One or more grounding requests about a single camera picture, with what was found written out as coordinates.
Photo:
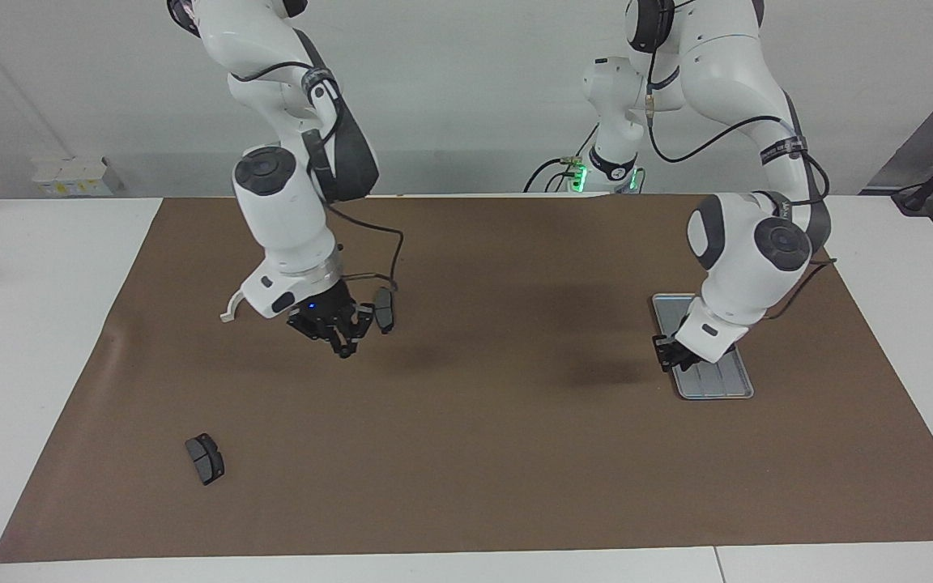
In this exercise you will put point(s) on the short grey brake pad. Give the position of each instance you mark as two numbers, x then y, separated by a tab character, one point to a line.
206	460

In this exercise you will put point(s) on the white curved plastic bracket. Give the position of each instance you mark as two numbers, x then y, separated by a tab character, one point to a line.
227	314

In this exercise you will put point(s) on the white power strip box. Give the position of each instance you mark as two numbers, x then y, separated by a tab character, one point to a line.
70	176

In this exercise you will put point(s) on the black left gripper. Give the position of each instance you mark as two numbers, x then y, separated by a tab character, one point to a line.
689	348

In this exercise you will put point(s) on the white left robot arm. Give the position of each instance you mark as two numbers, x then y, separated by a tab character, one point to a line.
746	267

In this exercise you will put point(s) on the silver metal tray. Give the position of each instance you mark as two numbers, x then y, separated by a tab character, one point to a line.
726	380

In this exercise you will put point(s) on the long grey brake pad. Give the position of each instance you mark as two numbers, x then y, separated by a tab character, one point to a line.
385	312

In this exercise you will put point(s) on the brown paper table mat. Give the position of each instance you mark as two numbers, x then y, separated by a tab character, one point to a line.
475	453

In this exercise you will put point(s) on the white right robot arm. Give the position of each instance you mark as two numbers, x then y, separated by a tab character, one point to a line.
280	219

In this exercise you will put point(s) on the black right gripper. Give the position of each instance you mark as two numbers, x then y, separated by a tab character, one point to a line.
325	312

